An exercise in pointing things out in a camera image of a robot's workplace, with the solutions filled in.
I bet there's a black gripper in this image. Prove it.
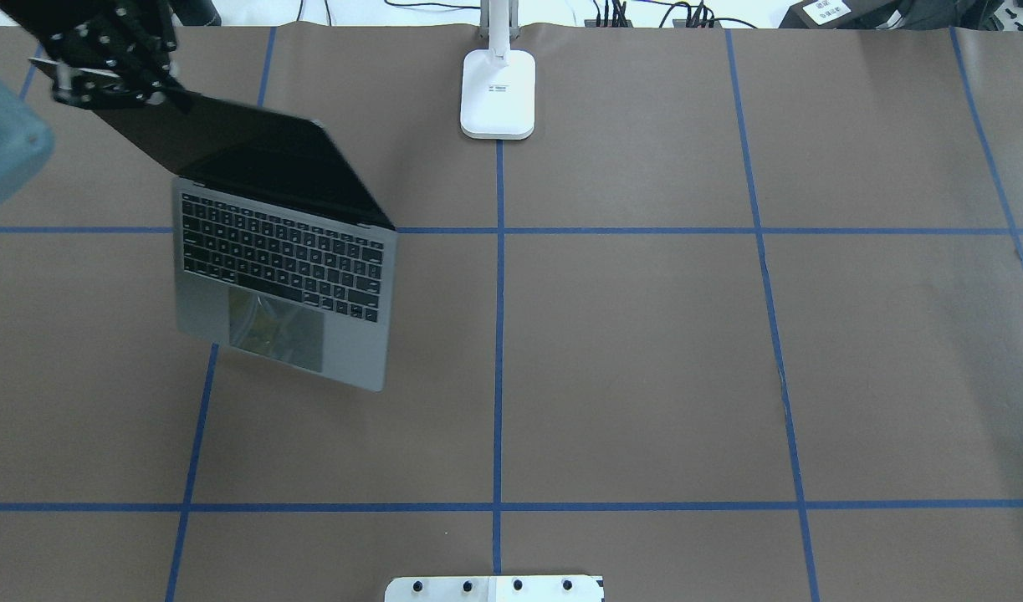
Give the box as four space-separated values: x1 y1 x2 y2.
0 1 194 110

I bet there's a grey laptop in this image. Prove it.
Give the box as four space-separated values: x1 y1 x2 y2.
99 90 399 392

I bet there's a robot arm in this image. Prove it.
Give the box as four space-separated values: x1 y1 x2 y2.
0 1 222 206

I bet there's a white desk lamp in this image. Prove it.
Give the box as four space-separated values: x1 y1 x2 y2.
460 1 537 140

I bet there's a white camera mast pedestal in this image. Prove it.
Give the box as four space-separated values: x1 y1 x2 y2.
382 574 606 601

